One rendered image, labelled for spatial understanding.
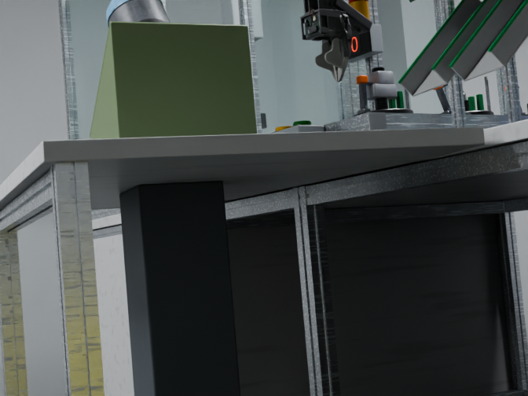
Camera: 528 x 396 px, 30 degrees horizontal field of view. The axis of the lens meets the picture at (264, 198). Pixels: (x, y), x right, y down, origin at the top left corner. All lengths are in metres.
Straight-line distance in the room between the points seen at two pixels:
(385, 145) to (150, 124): 0.46
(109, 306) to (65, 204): 1.66
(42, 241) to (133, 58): 3.29
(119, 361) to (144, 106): 1.35
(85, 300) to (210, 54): 0.64
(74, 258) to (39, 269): 3.64
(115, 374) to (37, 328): 2.02
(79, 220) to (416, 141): 0.54
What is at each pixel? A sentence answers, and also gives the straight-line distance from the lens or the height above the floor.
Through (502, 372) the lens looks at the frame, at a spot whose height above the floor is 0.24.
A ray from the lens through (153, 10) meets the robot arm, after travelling 1.97.
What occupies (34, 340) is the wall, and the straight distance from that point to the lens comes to 5.01.
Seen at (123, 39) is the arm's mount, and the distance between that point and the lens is 1.79.
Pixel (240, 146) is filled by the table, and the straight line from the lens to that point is 1.43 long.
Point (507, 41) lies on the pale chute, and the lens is 1.86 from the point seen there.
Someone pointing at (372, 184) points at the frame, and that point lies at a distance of 1.91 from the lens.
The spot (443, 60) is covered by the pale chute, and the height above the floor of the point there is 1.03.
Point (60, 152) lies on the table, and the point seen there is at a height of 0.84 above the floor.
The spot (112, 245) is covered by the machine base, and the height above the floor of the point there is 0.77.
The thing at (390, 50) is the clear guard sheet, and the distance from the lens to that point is 3.83.
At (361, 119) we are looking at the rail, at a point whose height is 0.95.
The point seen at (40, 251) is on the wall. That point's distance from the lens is 5.01.
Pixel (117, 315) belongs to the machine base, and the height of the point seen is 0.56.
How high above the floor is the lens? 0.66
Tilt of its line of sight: 4 degrees up
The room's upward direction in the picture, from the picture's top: 5 degrees counter-clockwise
